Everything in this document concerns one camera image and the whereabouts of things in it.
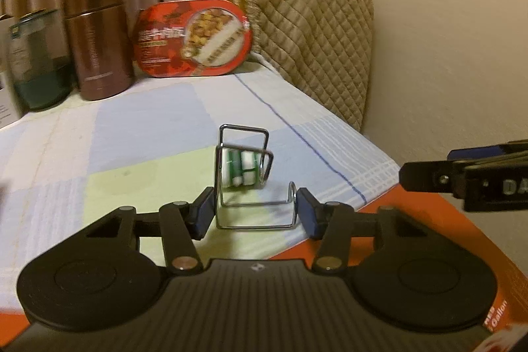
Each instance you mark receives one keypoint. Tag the red oval food container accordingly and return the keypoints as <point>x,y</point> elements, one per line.
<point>185,38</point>

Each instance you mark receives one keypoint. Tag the pastel checked table cloth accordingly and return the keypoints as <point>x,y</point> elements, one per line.
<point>63,168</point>

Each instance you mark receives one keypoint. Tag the wire holder with green roll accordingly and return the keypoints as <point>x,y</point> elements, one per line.
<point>244,167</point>

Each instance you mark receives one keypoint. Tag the beige quilted chair cover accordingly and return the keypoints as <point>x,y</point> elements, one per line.
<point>322,47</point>

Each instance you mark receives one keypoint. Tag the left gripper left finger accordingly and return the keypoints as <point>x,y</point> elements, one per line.
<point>180,224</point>

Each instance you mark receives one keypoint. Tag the dark green glass jar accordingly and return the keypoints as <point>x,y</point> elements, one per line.
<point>39,59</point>

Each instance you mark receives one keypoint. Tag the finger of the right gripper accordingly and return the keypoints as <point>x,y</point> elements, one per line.
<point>433,177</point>
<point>511,153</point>

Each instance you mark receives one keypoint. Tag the orange printed cardboard mat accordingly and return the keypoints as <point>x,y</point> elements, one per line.
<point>408,286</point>

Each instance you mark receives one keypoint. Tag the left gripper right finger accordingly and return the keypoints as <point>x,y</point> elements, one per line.
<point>328,223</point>

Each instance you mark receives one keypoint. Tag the white product box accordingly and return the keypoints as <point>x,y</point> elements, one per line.
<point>10,107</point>

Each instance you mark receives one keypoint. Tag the brown metal thermos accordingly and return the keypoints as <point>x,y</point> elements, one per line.
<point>97,33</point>

